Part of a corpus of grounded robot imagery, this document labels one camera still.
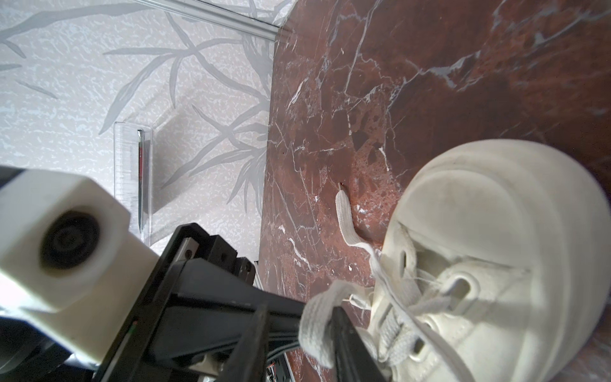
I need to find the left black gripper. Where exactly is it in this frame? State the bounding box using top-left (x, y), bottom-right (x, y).
top-left (93, 223), bottom-right (305, 381)

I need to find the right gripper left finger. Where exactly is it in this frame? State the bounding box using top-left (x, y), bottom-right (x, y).
top-left (216, 305), bottom-right (270, 382)

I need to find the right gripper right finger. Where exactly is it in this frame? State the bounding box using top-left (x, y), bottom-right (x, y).
top-left (330, 307), bottom-right (386, 382)

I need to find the white shoelace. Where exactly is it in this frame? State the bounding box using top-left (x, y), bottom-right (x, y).
top-left (298, 189), bottom-right (474, 381)

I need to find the cream white sneaker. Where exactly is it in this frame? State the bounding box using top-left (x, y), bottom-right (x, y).
top-left (380, 139), bottom-right (610, 381)

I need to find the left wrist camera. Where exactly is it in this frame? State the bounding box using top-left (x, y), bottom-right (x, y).
top-left (1, 166), bottom-right (159, 364)

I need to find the clear plastic wall bin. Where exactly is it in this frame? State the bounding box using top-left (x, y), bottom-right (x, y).
top-left (113, 122), bottom-right (153, 246)

